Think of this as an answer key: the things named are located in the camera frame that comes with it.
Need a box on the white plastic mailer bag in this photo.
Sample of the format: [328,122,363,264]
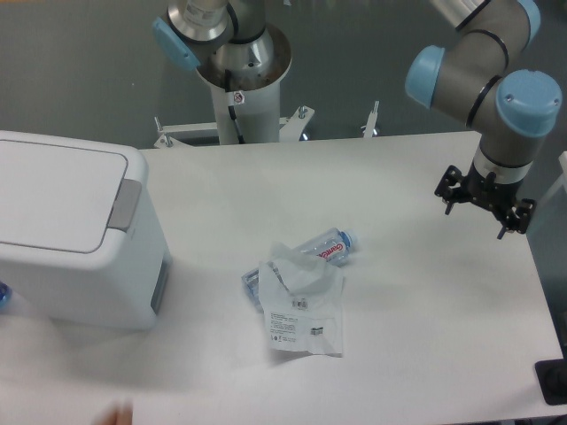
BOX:
[259,243,344,356]

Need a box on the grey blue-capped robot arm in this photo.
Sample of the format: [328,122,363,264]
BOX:
[152,1,562,234]

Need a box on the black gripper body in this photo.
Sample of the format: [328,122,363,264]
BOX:
[462,164,523,217]

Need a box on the blue bottle at left edge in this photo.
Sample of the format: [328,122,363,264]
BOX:
[0,282,12,311]

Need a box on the white push-button trash can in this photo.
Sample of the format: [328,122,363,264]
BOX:
[1,131,171,329]

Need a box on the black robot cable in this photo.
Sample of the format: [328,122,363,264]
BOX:
[223,68,246,145]

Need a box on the blurred human hand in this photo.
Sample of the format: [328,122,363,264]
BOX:
[93,401,134,425]

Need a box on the white pedestal base frame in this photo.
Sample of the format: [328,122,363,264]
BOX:
[153,100,380,149]

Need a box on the black clamp at table edge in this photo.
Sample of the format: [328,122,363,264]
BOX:
[534,359,566,406]

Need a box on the clear plastic water bottle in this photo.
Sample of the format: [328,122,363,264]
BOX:
[241,228,359,313]

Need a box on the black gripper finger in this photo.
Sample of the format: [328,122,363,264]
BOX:
[434,165,466,215]
[496,198,537,240]

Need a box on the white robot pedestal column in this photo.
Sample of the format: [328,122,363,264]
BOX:
[210,83,280,145]

